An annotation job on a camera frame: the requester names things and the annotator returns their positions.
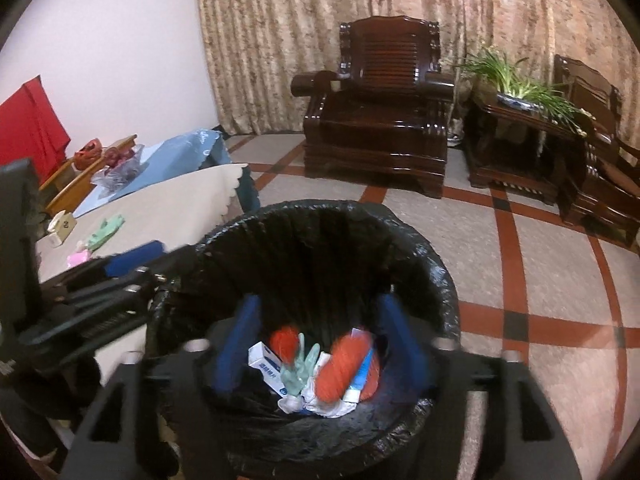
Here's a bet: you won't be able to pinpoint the pink tissue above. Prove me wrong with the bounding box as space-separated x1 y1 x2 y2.
66 242 91 269

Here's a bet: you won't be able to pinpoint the red mesh ball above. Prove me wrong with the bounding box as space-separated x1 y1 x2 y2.
269 325 299 366

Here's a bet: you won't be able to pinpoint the dark wooden armchair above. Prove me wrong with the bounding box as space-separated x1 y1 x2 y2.
553 54 639 247
291 15 454 198

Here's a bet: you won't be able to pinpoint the dark wooden side table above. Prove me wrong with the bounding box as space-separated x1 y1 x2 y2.
462 94 584 205

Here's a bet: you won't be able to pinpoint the blue hand cream tube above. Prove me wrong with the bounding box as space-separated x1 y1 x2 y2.
343 328 376 403

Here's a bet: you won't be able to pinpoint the white blue medicine box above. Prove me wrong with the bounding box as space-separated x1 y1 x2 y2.
247 341 288 398

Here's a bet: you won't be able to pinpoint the glass fruit bowl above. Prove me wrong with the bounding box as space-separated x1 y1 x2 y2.
91 145 143 193

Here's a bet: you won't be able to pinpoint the red apples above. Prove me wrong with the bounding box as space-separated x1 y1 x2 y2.
103 148 134 169

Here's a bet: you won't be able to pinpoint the black lined trash bin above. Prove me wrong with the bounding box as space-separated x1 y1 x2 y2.
146 200 460 479

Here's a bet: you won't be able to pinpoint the blue tablecloth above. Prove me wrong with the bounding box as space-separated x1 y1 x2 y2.
73 129 232 219

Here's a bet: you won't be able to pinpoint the red cloth cover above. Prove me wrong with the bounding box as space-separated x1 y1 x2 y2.
0 76 70 184

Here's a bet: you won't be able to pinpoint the green potted plant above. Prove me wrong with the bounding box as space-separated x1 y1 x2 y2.
456 47 591 138

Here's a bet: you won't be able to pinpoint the orange bubble wrap sheet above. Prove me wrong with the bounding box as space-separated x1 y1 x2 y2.
360 352 380 402

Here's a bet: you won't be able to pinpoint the floral beige curtain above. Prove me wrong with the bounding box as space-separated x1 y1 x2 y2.
198 0 639 143

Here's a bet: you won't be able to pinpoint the mint green rubber glove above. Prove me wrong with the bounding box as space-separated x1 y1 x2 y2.
280 333 320 396

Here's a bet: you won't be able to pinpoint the wooden TV cabinet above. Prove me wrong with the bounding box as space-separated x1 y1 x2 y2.
39 134 137 217

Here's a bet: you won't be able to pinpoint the beige tissue box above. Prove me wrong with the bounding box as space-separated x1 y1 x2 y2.
47 210 77 247

